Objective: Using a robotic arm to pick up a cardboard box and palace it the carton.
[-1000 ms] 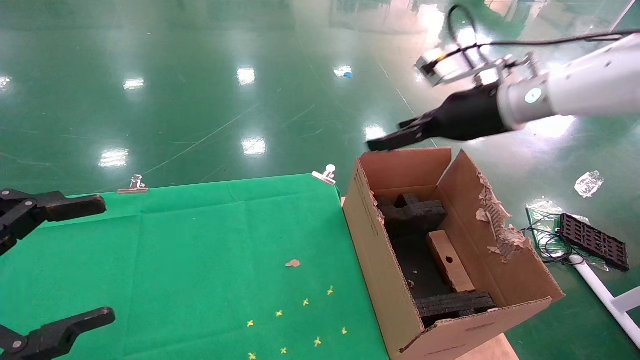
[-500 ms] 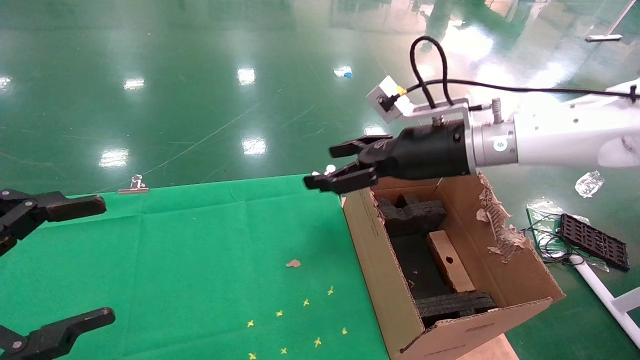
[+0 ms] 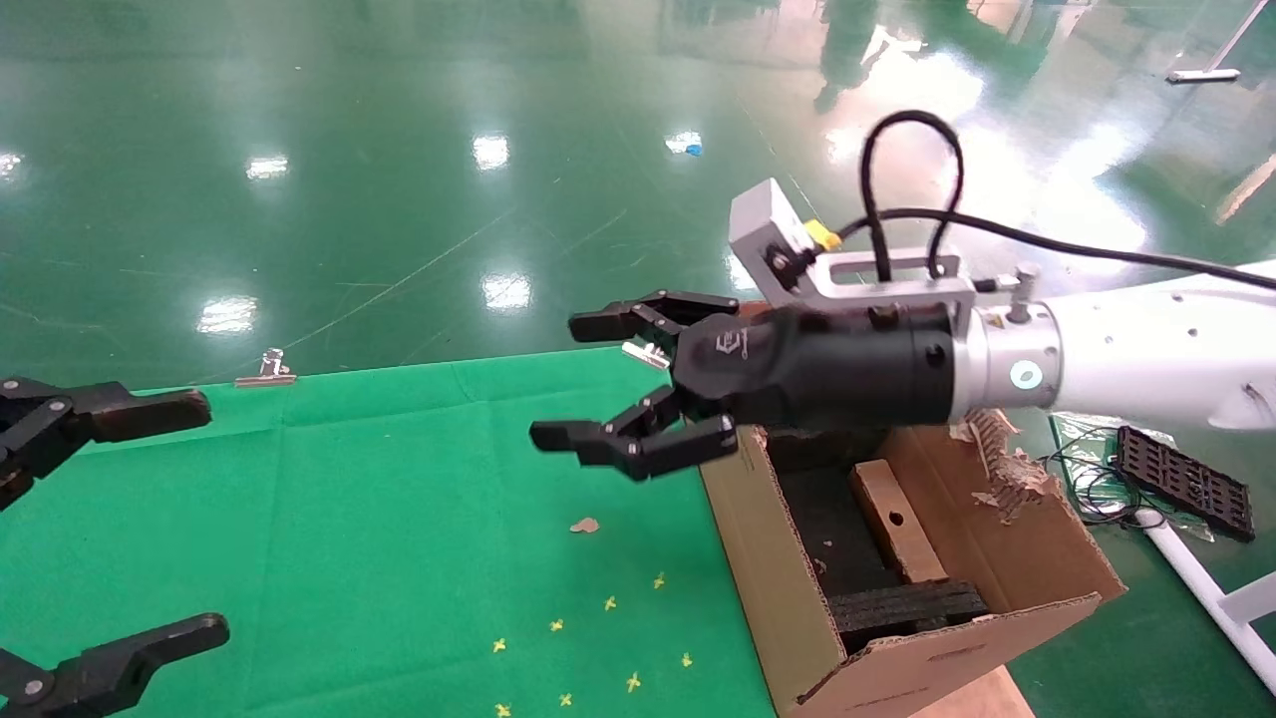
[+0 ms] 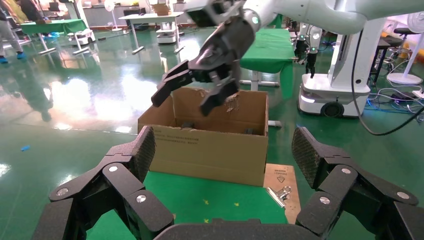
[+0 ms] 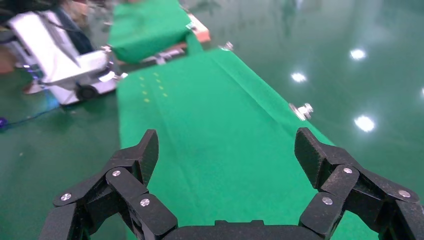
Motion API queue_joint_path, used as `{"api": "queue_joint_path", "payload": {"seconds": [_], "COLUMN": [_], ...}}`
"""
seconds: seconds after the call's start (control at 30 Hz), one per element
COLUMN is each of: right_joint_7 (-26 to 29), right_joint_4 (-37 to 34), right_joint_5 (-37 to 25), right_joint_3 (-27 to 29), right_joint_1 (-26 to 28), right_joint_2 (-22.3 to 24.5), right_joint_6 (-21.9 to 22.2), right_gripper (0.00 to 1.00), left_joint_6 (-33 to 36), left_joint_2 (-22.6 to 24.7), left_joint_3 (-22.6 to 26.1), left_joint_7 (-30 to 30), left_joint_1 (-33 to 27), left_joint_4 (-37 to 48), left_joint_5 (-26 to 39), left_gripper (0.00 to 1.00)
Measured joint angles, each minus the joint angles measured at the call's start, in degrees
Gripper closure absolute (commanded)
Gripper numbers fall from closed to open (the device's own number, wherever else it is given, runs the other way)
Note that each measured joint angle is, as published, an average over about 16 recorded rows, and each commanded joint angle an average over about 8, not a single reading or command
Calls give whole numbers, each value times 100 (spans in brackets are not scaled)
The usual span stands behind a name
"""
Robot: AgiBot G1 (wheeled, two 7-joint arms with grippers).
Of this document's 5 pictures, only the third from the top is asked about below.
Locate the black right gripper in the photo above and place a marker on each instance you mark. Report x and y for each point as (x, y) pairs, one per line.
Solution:
(817, 369)

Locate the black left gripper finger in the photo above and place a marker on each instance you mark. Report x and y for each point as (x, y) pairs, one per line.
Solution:
(110, 673)
(140, 411)

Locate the narrow cardboard box with hole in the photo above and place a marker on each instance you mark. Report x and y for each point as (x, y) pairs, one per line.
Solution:
(897, 529)

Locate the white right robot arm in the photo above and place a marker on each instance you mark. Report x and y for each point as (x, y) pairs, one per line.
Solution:
(1146, 349)

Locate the small cardboard scrap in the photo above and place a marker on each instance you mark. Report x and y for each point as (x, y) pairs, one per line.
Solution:
(584, 525)

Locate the large open brown carton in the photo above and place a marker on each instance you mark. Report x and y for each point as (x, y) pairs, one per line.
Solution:
(768, 578)

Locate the silver binder clip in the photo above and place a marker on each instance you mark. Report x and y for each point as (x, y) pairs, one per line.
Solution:
(267, 369)

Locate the green table cloth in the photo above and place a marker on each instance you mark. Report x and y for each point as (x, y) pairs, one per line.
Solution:
(349, 499)

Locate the black foam block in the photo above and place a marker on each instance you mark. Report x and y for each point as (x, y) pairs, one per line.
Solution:
(907, 608)

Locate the black perforated tray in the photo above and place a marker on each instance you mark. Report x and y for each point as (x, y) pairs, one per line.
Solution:
(1186, 482)

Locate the white floor squeegee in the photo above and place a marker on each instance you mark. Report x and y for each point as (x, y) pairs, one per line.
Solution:
(1201, 75)

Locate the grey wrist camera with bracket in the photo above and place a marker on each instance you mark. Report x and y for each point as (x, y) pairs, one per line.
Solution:
(763, 214)

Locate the white metal frame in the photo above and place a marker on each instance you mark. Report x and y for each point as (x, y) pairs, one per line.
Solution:
(1196, 578)

